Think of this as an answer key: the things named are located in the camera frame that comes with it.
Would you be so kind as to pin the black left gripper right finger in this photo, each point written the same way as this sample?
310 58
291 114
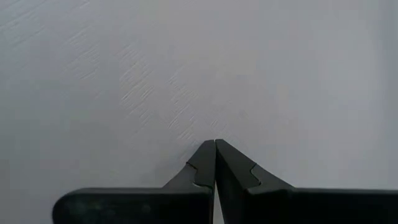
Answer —
280 205

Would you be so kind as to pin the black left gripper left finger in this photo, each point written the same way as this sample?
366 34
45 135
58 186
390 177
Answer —
186 202

